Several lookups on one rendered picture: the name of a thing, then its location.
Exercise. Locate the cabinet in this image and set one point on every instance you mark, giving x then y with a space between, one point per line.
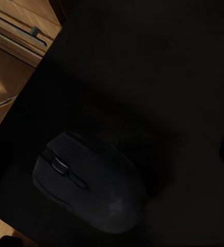
29 27

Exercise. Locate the mouse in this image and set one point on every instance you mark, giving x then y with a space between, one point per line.
92 179

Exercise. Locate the desk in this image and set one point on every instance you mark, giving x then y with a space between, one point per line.
148 77

